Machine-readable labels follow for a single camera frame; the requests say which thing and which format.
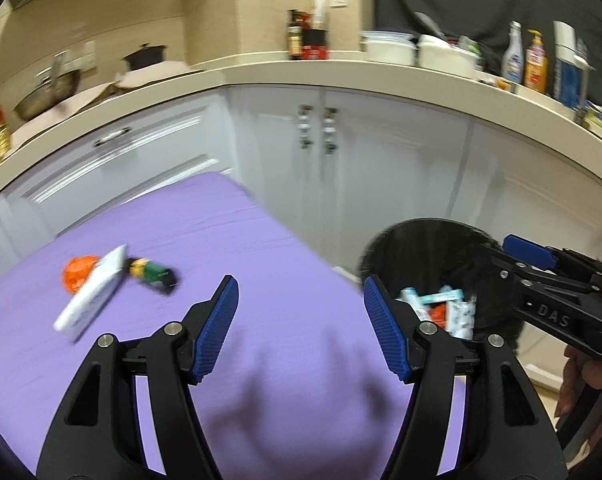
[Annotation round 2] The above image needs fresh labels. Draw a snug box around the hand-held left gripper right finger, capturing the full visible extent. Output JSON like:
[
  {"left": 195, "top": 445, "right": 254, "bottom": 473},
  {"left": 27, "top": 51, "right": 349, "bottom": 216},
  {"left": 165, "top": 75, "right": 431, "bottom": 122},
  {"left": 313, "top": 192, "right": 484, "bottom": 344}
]
[{"left": 362, "top": 274, "right": 569, "bottom": 480}]

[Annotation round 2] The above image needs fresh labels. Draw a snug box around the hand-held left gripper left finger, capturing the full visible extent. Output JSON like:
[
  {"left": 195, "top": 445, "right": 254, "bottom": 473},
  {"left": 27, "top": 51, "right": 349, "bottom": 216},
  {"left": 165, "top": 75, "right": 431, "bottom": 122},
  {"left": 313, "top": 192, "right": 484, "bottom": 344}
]
[{"left": 36, "top": 275, "right": 240, "bottom": 480}]

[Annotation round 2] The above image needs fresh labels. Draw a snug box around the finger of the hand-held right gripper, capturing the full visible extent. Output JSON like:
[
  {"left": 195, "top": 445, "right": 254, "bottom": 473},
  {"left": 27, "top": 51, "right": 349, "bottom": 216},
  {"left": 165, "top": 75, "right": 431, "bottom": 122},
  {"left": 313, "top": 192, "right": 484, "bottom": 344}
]
[
  {"left": 490, "top": 246, "right": 596, "bottom": 296},
  {"left": 501, "top": 233, "right": 602, "bottom": 283}
]

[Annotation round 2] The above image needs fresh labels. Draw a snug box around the trash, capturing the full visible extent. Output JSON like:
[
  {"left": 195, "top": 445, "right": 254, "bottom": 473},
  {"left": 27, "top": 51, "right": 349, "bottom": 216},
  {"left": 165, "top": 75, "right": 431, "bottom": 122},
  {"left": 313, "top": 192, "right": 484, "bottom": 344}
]
[{"left": 400, "top": 285, "right": 465, "bottom": 312}]

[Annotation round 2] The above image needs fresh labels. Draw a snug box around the white and black packet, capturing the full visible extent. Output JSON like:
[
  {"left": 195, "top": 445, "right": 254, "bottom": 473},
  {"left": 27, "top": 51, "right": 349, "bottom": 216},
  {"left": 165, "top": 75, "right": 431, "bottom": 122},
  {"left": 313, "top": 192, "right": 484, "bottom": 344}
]
[{"left": 443, "top": 295, "right": 478, "bottom": 339}]

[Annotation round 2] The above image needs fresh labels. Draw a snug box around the black-lined trash bin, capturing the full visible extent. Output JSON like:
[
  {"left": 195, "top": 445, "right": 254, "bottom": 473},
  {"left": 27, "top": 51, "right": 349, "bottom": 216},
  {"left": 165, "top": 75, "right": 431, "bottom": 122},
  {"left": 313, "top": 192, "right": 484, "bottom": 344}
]
[{"left": 358, "top": 217, "right": 528, "bottom": 357}]

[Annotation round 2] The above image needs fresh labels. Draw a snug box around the green and yellow packet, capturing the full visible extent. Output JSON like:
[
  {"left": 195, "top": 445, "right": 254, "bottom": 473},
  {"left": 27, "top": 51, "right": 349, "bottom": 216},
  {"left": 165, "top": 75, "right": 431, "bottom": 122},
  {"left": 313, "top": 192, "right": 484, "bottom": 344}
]
[{"left": 127, "top": 257, "right": 180, "bottom": 297}]

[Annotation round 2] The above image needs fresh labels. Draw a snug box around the purple tablecloth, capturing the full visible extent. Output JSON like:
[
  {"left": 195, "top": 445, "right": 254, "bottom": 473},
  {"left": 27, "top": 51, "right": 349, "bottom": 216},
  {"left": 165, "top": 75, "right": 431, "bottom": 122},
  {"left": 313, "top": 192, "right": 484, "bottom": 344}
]
[{"left": 0, "top": 170, "right": 468, "bottom": 480}]

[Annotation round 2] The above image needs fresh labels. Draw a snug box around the white tube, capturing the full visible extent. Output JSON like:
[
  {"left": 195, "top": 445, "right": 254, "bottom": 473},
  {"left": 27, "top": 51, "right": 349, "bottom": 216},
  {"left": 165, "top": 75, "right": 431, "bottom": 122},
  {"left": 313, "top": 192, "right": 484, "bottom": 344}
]
[{"left": 53, "top": 245, "right": 130, "bottom": 344}]

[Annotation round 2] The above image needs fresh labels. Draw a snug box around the small orange wrapper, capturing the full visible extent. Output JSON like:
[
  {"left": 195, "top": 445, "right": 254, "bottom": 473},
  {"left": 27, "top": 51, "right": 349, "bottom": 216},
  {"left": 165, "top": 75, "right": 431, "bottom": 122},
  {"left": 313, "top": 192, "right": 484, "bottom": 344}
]
[{"left": 62, "top": 256, "right": 100, "bottom": 295}]

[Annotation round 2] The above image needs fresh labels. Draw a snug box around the white kitchen cabinet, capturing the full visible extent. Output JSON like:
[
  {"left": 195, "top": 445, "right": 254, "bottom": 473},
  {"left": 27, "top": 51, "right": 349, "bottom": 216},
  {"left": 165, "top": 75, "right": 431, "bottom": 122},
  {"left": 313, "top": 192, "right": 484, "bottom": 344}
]
[{"left": 0, "top": 85, "right": 602, "bottom": 391}]

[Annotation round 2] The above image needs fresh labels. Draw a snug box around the blue and white pack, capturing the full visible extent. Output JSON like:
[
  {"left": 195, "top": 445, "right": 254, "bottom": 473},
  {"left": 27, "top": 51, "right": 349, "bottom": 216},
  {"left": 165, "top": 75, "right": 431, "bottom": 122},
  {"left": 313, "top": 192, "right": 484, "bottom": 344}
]
[{"left": 552, "top": 21, "right": 588, "bottom": 109}]

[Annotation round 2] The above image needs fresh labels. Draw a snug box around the orange detergent bottle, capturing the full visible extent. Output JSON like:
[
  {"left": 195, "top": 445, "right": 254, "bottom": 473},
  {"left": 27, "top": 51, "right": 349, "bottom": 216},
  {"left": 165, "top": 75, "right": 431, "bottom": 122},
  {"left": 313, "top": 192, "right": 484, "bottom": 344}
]
[{"left": 524, "top": 30, "right": 550, "bottom": 94}]

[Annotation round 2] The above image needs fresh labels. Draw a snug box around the white spray bottle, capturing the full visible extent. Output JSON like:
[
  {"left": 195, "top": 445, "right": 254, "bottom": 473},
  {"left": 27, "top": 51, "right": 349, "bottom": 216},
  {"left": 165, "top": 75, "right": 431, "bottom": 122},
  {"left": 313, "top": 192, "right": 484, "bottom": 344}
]
[{"left": 501, "top": 21, "right": 526, "bottom": 85}]

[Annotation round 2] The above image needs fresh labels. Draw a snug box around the white lidded container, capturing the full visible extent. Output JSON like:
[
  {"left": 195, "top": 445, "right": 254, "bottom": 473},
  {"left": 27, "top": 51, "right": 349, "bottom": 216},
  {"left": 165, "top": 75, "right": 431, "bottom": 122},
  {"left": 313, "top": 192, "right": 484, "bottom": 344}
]
[{"left": 418, "top": 35, "right": 477, "bottom": 80}]

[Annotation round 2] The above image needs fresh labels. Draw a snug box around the stack of white bowls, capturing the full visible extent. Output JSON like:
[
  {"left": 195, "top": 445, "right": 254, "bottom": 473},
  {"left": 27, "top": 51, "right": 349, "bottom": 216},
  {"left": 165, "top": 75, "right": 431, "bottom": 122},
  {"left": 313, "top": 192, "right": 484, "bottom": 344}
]
[{"left": 361, "top": 31, "right": 417, "bottom": 66}]

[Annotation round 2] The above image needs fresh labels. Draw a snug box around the white spoon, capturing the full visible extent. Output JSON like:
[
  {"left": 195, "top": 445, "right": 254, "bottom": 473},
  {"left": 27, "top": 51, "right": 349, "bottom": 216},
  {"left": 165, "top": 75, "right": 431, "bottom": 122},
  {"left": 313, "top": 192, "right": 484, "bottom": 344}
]
[{"left": 416, "top": 12, "right": 447, "bottom": 39}]

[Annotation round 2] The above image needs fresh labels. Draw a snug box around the beige kitchen countertop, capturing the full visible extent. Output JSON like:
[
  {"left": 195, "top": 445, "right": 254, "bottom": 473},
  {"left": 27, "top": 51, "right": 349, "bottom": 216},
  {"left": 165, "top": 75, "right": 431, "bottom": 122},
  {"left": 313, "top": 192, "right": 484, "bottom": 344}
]
[{"left": 0, "top": 50, "right": 602, "bottom": 211}]

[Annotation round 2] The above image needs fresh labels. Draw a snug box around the black cooking pot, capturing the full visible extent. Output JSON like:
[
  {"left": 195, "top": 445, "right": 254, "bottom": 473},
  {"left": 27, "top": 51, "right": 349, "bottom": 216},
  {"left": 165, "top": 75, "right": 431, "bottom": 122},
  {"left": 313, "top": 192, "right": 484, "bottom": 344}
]
[{"left": 122, "top": 42, "right": 168, "bottom": 72}]

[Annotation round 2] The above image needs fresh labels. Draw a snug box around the metal wok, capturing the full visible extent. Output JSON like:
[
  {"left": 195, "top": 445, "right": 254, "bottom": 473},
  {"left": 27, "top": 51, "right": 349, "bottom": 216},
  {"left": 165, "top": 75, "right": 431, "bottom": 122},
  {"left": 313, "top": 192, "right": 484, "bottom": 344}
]
[{"left": 13, "top": 52, "right": 82, "bottom": 122}]

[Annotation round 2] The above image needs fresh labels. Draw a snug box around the dark glass bottle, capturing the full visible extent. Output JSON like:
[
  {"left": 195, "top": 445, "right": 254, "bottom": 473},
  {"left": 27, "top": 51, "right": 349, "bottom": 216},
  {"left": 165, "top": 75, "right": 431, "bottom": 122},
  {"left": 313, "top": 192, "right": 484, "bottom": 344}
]
[{"left": 287, "top": 9, "right": 305, "bottom": 61}]

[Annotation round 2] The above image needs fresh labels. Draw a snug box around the cabinet door handle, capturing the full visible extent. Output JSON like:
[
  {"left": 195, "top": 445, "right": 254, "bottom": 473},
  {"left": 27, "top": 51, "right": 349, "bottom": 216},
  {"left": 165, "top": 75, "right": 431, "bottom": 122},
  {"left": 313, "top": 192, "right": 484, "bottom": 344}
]
[
  {"left": 323, "top": 106, "right": 341, "bottom": 155},
  {"left": 297, "top": 105, "right": 315, "bottom": 150}
]

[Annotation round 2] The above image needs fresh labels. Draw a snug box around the drawer handle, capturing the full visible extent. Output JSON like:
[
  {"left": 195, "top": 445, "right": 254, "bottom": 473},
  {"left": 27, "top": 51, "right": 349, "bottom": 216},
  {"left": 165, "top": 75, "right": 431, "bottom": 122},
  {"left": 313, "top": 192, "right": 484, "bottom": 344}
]
[{"left": 93, "top": 126, "right": 132, "bottom": 147}]

